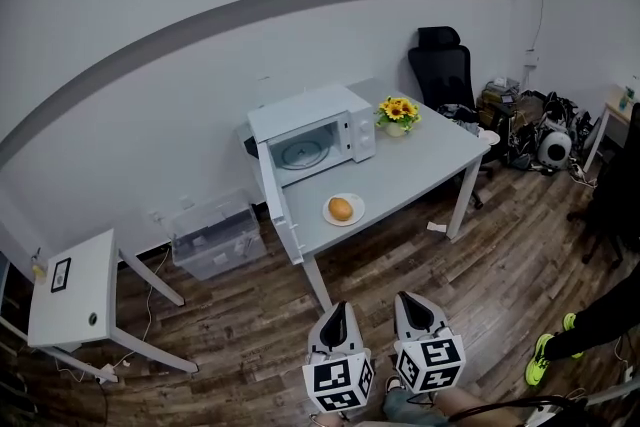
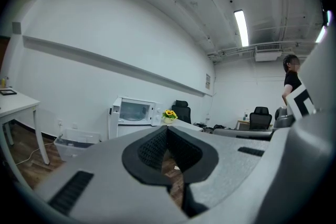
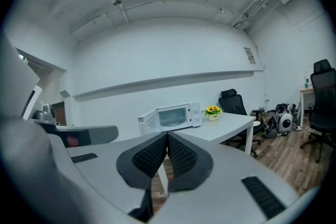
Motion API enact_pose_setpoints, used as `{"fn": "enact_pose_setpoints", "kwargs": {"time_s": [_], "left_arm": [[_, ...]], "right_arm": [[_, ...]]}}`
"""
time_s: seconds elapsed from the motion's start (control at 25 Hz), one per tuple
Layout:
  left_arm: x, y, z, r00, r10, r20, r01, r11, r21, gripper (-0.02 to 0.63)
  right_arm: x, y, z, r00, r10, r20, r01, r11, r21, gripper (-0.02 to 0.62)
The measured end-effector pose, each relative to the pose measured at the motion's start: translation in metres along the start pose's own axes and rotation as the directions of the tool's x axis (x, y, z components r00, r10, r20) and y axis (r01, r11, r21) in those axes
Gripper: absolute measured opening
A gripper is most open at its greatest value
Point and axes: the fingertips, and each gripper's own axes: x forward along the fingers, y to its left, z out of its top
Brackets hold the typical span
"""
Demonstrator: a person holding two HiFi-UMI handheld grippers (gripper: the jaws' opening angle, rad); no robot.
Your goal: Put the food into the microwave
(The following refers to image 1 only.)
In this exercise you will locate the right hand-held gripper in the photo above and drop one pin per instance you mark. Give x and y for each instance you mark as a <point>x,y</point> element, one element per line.
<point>430,362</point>

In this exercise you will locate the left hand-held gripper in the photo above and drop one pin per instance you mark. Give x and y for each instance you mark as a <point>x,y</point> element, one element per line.
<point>338,377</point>

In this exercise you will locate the golden brown bread food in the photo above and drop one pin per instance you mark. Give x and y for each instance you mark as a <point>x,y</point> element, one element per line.
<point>340,209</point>

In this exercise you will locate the white microwave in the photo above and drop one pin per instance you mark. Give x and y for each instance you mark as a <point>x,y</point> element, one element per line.
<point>310,115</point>

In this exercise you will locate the white paper scrap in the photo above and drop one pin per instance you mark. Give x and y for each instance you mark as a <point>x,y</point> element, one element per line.
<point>436,227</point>

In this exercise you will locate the person's legs in shorts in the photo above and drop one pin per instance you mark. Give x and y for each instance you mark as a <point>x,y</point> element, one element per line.
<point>450,410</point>

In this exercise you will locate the white round plate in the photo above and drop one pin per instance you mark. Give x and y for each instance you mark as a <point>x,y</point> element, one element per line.
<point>357,205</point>

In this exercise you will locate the black curved tube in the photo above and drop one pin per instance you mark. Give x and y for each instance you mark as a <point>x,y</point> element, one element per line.
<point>525,401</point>

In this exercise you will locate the clear plastic storage box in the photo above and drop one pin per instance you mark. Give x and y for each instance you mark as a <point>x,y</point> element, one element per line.
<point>220,240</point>

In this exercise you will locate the grey table with white legs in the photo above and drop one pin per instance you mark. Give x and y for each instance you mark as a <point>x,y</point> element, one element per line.
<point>415,165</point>

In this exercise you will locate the glass turntable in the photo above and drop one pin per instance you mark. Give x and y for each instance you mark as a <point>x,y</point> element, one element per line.
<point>305,155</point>

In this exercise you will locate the sunflowers in white pot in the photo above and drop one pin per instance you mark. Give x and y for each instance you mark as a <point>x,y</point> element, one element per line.
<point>397,114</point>

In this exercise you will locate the clothes on chair seat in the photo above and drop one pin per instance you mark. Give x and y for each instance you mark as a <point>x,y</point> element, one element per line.
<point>460,115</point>

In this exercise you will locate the white round domed device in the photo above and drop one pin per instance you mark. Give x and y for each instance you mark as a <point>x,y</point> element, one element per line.
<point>554,149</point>

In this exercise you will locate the stack of cardboard boxes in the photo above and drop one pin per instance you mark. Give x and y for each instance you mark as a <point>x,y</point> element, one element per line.
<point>497,102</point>

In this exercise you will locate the white power strip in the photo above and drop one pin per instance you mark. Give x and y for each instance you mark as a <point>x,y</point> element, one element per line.
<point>107,373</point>

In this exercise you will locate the black office chair with headrest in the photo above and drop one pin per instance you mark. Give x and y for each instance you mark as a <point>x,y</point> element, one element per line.
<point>442,65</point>

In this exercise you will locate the small white desk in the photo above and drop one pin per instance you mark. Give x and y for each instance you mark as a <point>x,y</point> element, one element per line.
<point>80,310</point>

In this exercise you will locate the black framed card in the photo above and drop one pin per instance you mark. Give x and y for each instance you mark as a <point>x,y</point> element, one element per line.
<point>61,275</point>

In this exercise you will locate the light wooden desk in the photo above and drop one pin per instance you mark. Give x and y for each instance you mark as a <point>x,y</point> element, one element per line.
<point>612,112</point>

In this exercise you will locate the green bottle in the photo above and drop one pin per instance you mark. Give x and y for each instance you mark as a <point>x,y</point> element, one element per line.
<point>627,100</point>

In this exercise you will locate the small yellow bottle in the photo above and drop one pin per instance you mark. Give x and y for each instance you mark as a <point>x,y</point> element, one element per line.
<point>38,271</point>

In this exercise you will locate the white wall socket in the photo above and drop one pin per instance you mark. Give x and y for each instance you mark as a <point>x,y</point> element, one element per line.
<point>187,202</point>
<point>155,216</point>

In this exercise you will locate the white wall switch box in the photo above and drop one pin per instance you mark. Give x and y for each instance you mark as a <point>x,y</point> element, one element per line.
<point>531,59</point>

